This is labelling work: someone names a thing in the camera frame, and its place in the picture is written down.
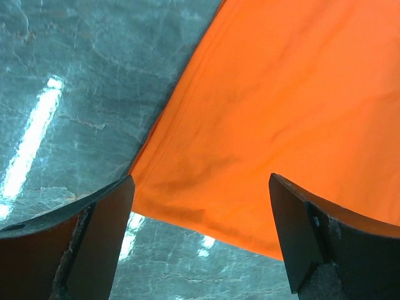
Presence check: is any orange t-shirt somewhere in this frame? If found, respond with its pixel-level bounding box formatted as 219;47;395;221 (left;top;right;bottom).
131;1;399;259

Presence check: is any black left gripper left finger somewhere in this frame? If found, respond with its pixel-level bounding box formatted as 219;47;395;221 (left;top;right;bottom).
1;175;135;299

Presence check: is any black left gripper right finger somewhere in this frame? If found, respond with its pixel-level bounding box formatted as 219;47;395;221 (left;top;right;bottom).
269;174;399;299

